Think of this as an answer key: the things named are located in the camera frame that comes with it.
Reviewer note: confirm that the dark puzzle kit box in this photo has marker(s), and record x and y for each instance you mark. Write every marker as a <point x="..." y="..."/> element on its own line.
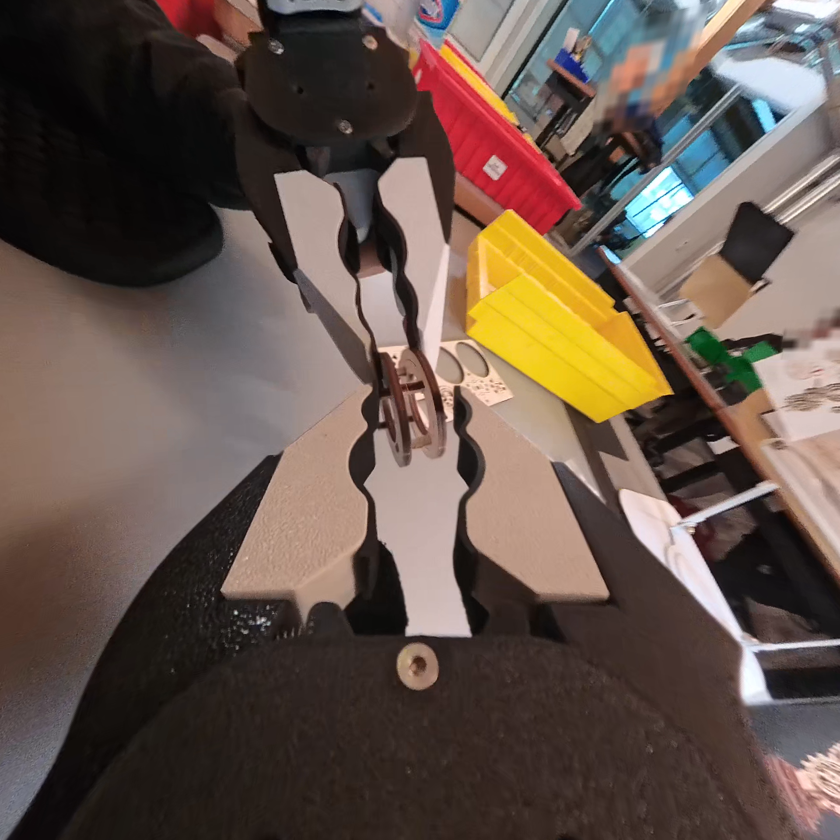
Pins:
<point x="807" y="787"/>

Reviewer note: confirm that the laser-cut wooden sheet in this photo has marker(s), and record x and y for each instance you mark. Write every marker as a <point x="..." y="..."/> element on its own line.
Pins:
<point x="499" y="392"/>

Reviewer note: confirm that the yellow plastic bin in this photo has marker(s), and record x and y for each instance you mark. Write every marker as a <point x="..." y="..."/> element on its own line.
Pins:
<point x="558" y="341"/>

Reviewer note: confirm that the blue storage bin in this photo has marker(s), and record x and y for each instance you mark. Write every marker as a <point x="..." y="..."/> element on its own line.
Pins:
<point x="571" y="58"/>

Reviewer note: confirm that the green plastic object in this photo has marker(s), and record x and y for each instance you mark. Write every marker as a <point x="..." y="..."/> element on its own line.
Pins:
<point x="709" y="348"/>

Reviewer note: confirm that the person's left hand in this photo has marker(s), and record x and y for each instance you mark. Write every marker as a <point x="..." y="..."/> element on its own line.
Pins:
<point x="373" y="259"/>

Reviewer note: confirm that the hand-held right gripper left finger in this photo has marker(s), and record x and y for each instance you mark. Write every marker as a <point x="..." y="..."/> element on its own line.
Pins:
<point x="302" y="525"/>

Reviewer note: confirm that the white wipes canister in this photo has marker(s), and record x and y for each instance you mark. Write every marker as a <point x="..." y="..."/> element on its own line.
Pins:
<point x="436" y="13"/>

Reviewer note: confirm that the white flat device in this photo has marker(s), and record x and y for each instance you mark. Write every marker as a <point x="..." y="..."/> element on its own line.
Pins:
<point x="643" y="518"/>

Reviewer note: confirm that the wooden standing desk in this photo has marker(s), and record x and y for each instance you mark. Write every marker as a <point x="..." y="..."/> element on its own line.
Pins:
<point x="571" y="73"/>

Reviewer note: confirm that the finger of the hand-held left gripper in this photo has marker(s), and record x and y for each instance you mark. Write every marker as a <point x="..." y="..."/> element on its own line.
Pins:
<point x="423" y="229"/>
<point x="308" y="223"/>

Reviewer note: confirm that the red plastic basket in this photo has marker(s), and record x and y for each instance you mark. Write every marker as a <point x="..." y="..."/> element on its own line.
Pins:
<point x="190" y="13"/>

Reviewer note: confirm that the red plastic tote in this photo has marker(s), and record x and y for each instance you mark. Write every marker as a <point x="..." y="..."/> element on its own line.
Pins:
<point x="479" y="131"/>

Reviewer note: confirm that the grey metal pole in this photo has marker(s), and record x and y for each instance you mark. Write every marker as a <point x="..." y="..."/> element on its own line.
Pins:
<point x="728" y="508"/>

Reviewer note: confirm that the wooden spool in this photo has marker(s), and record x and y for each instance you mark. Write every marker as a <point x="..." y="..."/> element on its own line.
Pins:
<point x="433" y="426"/>

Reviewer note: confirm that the wooden side table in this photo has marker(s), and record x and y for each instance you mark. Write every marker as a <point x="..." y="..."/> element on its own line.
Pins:
<point x="764" y="446"/>

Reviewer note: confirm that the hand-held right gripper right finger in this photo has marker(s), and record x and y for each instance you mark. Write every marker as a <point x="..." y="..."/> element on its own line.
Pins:
<point x="531" y="525"/>

